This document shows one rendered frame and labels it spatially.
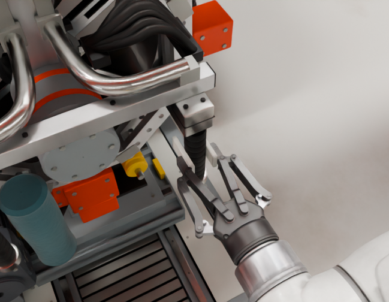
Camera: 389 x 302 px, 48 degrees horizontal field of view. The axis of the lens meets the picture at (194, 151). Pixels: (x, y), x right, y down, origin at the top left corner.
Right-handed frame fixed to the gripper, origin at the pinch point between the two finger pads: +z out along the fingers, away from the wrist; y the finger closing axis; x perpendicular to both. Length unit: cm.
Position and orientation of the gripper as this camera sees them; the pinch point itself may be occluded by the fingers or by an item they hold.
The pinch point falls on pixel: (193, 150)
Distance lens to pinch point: 73.6
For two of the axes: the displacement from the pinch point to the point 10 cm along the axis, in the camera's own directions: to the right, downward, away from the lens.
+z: -4.6, -7.3, 5.1
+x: 0.0, -5.7, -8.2
